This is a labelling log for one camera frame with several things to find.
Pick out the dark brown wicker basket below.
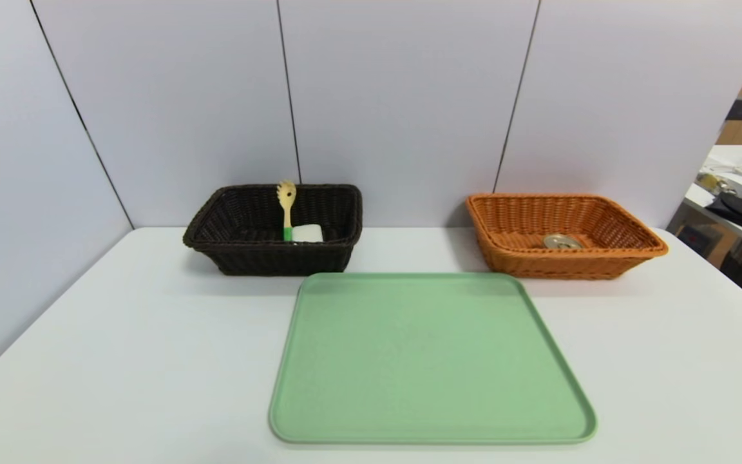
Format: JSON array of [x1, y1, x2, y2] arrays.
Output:
[[182, 183, 364, 276]]

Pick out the white background table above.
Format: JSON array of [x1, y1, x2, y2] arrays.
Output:
[[683, 144, 742, 254]]

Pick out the orange wicker basket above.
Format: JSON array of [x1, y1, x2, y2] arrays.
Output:
[[466, 193, 669, 280]]

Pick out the small tin can pull tab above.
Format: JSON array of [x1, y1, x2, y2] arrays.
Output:
[[542, 233, 584, 250]]

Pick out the light green plastic tray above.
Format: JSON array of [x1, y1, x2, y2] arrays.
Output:
[[269, 271, 598, 445]]

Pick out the yellow pasta spoon green handle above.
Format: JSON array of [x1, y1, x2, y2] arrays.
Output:
[[276, 180, 298, 243]]

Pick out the brown box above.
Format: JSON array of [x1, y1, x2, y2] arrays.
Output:
[[667, 205, 740, 269]]

